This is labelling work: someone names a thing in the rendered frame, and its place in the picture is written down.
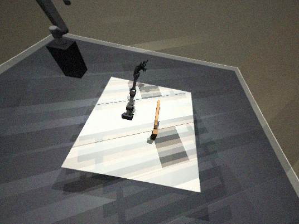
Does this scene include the dark brown wooden post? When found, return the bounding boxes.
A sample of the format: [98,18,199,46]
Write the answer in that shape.
[151,129,158,140]

